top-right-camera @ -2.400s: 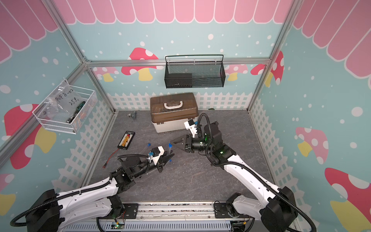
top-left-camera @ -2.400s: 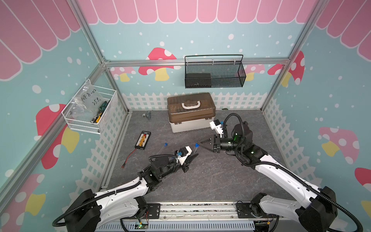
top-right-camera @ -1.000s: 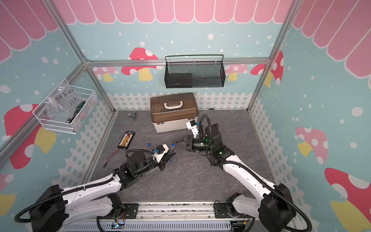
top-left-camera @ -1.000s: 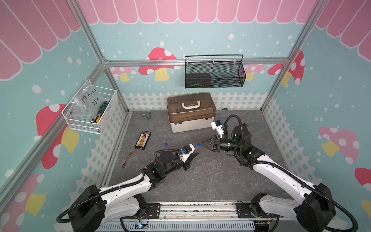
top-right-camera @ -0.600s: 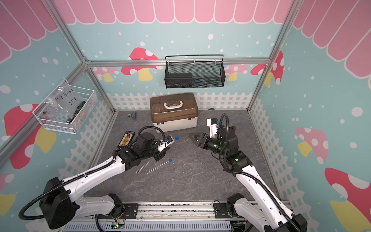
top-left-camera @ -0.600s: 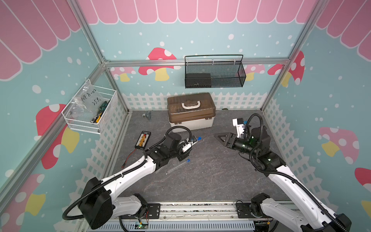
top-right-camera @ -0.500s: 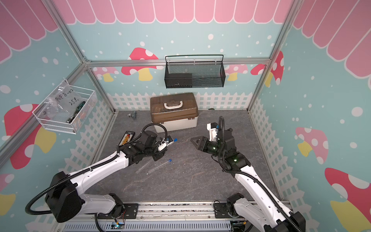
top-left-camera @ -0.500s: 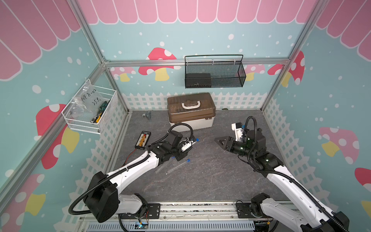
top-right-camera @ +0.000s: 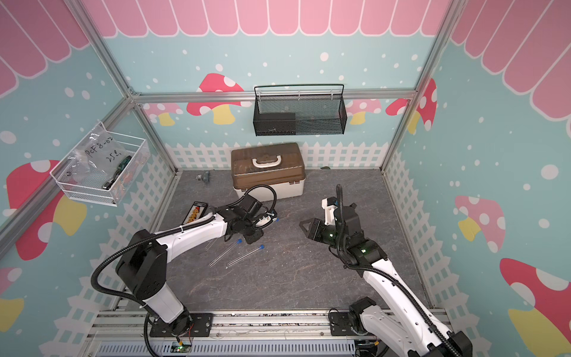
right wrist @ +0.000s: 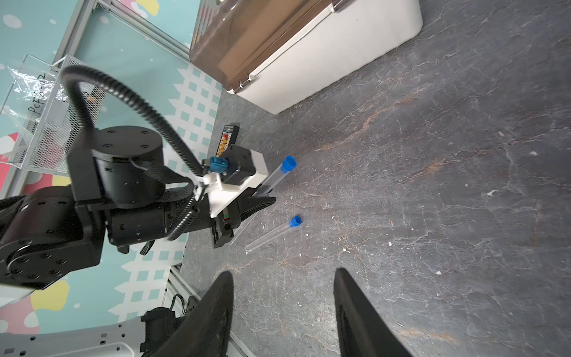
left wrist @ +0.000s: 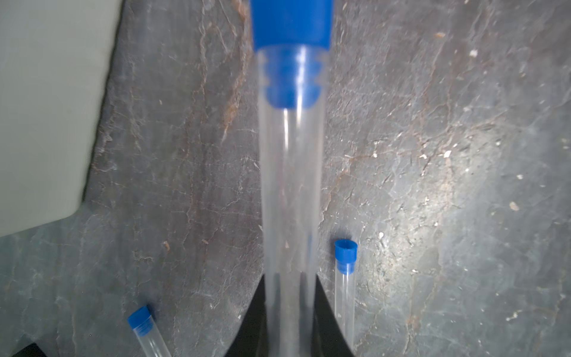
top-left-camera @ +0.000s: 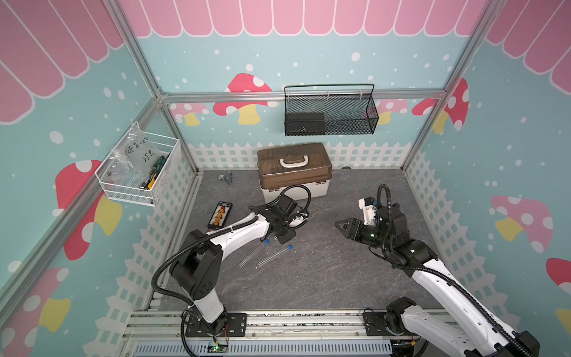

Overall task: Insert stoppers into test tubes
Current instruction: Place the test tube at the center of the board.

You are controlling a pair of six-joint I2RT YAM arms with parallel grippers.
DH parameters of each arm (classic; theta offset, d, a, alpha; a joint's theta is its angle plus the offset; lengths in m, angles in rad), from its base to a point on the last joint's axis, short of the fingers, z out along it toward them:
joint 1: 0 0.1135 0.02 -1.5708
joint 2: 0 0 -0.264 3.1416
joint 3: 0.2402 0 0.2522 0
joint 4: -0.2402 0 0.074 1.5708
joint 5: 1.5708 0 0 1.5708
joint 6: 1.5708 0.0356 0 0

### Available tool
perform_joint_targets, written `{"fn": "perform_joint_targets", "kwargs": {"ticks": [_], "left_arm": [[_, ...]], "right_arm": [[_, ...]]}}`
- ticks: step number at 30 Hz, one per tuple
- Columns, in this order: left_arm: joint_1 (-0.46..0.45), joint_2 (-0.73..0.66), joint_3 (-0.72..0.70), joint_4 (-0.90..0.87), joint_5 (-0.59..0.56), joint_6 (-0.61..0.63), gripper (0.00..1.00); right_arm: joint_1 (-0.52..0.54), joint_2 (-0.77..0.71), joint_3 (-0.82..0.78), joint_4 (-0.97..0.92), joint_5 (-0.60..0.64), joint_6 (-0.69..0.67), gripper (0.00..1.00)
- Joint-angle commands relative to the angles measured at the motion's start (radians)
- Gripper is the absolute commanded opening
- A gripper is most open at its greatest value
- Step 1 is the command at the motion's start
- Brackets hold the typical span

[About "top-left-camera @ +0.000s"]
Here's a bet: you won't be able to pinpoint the clear test tube diagonal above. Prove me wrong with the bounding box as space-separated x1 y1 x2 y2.
256 246 292 269

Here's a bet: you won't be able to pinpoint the clear test tube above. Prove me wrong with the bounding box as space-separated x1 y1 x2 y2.
239 241 268 268

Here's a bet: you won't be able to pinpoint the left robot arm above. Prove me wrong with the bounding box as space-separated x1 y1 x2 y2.
151 195 309 335

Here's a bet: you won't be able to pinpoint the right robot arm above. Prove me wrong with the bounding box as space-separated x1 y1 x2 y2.
335 203 540 356

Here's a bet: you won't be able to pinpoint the brown lid storage box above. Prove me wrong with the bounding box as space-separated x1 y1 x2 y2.
257 143 332 203

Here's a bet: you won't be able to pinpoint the black board yellow connectors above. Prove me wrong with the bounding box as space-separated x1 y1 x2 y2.
207 202 233 230

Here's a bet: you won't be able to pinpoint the small grey metal clamp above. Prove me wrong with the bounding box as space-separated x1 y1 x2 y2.
219 171 233 184

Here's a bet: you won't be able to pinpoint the black box in basket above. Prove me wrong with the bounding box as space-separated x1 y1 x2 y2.
284 112 326 136

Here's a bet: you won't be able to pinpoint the green yellow tool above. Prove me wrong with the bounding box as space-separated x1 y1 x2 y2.
139 156 167 190

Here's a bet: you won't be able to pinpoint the small green circuit board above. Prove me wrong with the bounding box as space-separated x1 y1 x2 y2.
207 342 229 354

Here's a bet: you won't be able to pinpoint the clear plastic zip bag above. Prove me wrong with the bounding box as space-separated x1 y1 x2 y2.
105 124 161 182

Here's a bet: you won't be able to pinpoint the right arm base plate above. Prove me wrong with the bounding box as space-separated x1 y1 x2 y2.
362 309 414 336

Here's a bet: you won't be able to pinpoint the black mesh wall basket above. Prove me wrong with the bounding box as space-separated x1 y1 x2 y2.
283 84 379 135

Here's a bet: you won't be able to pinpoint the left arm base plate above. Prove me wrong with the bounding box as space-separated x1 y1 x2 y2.
184 312 248 338

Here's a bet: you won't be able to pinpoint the white wire wall basket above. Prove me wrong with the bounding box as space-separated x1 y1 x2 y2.
95 127 181 207

